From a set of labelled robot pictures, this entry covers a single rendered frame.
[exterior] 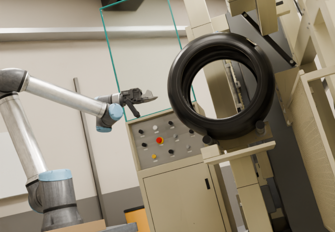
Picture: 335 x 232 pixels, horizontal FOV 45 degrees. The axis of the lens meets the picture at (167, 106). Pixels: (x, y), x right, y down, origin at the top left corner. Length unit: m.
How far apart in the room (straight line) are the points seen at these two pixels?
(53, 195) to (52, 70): 3.36
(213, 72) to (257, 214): 0.88
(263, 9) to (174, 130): 1.11
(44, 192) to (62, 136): 2.99
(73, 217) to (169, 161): 1.20
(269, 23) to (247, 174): 0.89
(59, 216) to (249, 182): 1.12
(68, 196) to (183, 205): 1.13
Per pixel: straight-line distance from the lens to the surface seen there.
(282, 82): 2.42
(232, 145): 2.41
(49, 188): 1.90
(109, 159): 4.98
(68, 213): 1.88
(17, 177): 4.59
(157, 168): 2.88
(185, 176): 2.83
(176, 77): 2.16
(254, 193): 2.43
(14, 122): 2.15
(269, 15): 2.36
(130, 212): 4.45
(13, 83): 2.09
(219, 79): 2.51
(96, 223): 1.85
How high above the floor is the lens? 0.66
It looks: 13 degrees up
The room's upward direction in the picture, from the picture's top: 14 degrees counter-clockwise
